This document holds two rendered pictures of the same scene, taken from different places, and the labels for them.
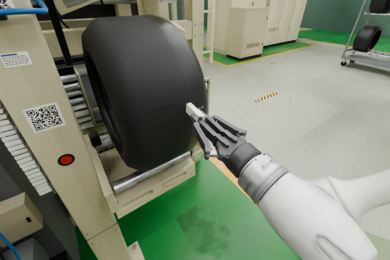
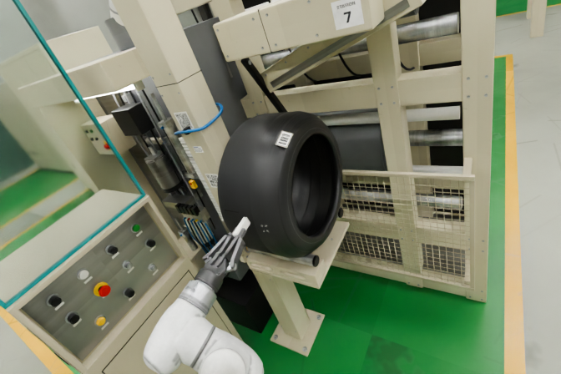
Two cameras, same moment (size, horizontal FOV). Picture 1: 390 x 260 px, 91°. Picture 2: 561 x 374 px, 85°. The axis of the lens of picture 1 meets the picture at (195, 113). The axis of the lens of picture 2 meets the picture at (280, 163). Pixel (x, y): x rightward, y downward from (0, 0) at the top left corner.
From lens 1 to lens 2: 0.96 m
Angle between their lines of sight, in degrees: 64
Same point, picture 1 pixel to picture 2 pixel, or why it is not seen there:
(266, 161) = (193, 286)
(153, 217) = (355, 310)
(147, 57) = (232, 170)
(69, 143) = not seen: hidden behind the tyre
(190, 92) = (253, 209)
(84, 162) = not seen: hidden behind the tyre
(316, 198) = (167, 319)
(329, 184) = (217, 349)
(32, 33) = (200, 138)
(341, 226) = (154, 336)
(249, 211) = not seen: outside the picture
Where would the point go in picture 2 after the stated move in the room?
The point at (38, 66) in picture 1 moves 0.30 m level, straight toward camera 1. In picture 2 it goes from (206, 154) to (154, 202)
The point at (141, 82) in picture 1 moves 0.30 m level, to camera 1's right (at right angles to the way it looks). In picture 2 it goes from (222, 187) to (249, 235)
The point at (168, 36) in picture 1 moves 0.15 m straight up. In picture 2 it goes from (256, 154) to (240, 112)
